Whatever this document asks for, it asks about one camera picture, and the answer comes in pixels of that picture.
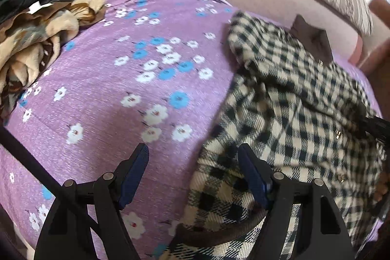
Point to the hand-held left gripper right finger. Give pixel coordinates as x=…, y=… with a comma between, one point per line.
x=253, y=177

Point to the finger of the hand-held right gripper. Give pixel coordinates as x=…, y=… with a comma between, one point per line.
x=373, y=127

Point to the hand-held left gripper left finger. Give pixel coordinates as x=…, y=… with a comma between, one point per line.
x=134, y=174

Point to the black and cream checked coat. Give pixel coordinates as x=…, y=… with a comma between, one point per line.
x=292, y=101

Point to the purple floral bed sheet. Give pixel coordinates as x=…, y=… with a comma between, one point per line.
x=122, y=101

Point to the brown and cream floral blanket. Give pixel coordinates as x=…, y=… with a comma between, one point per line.
x=39, y=34

